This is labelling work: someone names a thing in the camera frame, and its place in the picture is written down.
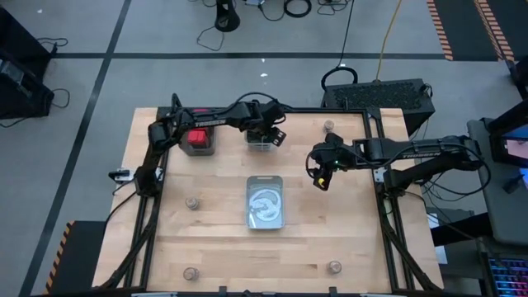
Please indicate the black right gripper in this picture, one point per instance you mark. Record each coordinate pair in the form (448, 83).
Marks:
(330, 158)

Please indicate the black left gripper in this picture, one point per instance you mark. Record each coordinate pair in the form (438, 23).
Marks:
(268, 119)

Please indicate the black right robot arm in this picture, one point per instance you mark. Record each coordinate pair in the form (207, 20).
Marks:
(412, 150)

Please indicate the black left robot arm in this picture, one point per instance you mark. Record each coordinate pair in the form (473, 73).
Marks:
(214, 119)

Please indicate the clear plastic bin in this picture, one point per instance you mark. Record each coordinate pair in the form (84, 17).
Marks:
(260, 147)

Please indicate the dark grey plastic bin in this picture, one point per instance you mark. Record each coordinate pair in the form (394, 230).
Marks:
(200, 152)

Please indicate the black perforated computer case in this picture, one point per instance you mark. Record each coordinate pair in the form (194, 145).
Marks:
(379, 99)

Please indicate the white plastic bin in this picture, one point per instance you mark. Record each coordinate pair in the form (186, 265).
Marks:
(265, 202)

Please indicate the black stand base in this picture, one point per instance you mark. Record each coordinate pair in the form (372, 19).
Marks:
(227, 18)

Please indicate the grey desk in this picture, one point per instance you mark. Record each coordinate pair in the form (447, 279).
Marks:
(499, 206)

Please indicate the small black desk gadget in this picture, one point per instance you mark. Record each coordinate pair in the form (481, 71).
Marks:
(513, 184)

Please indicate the black computer monitor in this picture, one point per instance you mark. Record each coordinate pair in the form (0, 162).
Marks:
(515, 144)

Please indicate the black hazard-striped mat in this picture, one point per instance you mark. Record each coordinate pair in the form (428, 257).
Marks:
(466, 29)
(78, 260)

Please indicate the black equipment stand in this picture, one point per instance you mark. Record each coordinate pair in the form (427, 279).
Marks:
(521, 78)

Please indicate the backlit rainbow keyboard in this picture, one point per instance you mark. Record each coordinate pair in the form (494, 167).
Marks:
(509, 276)

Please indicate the black equipment case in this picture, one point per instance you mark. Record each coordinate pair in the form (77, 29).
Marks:
(20, 41)
(24, 95)

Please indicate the black aluminium table frame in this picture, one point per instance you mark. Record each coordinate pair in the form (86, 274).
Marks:
(309, 110)

